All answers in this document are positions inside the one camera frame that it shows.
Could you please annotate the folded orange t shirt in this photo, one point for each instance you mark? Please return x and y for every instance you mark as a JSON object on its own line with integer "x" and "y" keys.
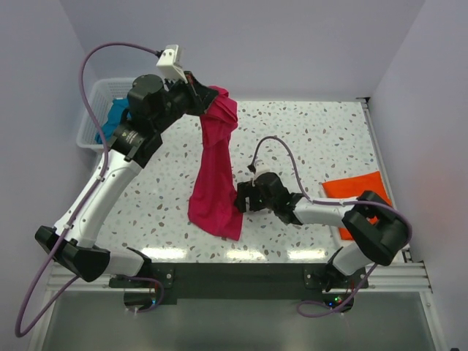
{"x": 355, "y": 186}

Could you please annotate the blue t shirt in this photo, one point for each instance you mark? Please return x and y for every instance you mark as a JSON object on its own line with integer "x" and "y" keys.
{"x": 114, "y": 117}

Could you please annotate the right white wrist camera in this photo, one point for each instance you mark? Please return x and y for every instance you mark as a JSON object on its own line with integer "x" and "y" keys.
{"x": 258, "y": 168}

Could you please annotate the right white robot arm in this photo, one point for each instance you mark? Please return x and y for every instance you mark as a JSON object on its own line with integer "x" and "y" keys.
{"x": 378, "y": 230}

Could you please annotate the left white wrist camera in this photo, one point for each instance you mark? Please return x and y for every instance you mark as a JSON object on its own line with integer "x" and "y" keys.
{"x": 169, "y": 64}

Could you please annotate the aluminium frame rail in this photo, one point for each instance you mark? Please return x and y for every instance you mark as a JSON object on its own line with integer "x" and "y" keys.
{"x": 396, "y": 278}

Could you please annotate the magenta t shirt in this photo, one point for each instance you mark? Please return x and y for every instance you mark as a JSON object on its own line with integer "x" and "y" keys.
{"x": 212, "y": 203}

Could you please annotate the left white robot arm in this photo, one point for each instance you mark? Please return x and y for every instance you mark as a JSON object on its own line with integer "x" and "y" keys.
{"x": 153, "y": 106}

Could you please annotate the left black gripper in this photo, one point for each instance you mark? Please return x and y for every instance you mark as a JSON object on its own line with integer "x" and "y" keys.
{"x": 201, "y": 96}

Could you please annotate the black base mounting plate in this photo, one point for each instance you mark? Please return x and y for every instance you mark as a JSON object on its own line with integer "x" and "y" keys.
{"x": 173, "y": 282}

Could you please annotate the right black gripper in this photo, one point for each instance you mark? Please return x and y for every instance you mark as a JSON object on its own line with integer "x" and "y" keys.
{"x": 243, "y": 190}

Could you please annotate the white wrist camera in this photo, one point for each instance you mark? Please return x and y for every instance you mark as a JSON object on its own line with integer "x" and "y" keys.
{"x": 169, "y": 64}
{"x": 258, "y": 168}

